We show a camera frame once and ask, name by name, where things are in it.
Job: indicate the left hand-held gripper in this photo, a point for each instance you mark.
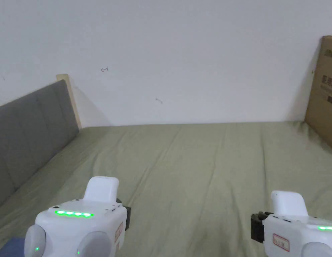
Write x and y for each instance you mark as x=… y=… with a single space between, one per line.
x=82 y=227

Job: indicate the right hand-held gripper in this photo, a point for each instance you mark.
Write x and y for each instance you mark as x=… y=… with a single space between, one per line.
x=294 y=230

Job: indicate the dark blue garment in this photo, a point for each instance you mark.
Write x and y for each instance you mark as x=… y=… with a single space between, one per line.
x=10 y=247

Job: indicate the bed with pale green sheet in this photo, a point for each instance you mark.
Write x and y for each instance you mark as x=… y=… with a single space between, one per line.
x=198 y=166

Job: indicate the grey padded headboard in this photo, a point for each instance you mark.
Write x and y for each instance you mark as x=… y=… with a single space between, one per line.
x=26 y=125

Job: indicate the brown cardboard carton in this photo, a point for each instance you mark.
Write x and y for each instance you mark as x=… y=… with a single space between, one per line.
x=325 y=91

